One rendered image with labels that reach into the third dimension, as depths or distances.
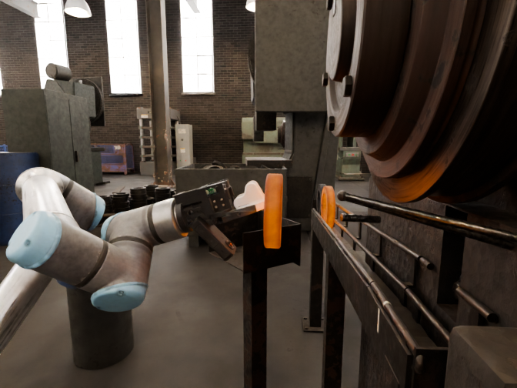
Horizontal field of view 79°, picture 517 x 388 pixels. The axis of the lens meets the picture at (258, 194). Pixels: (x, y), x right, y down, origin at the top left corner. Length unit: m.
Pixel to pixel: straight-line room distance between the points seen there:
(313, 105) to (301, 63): 0.40
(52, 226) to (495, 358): 0.57
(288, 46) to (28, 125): 2.66
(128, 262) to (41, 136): 3.29
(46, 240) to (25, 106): 3.42
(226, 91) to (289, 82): 7.73
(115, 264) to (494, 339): 0.54
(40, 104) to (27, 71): 9.88
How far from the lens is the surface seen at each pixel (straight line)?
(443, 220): 0.40
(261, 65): 3.12
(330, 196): 1.35
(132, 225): 0.70
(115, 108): 11.94
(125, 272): 0.64
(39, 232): 0.59
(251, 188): 0.64
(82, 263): 0.61
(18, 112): 4.02
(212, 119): 10.76
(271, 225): 0.60
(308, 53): 3.21
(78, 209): 1.16
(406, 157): 0.41
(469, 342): 0.35
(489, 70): 0.33
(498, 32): 0.33
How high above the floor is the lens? 0.96
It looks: 9 degrees down
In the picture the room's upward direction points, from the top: straight up
